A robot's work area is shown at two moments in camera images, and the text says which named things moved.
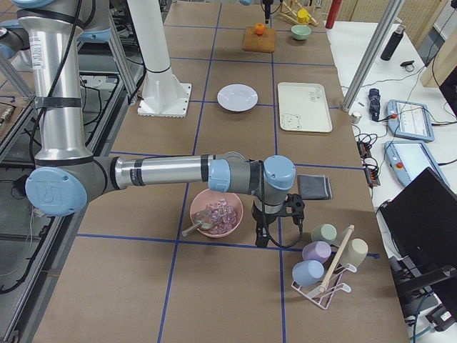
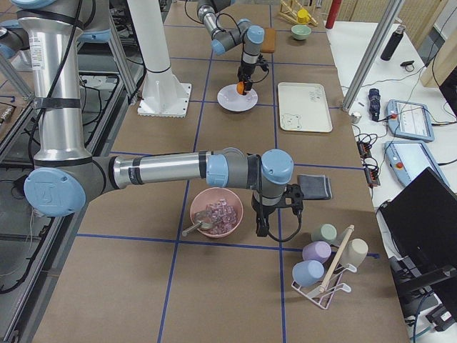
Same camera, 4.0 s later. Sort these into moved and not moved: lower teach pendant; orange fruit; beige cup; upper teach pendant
Moved: orange fruit
Not moved: upper teach pendant; lower teach pendant; beige cup
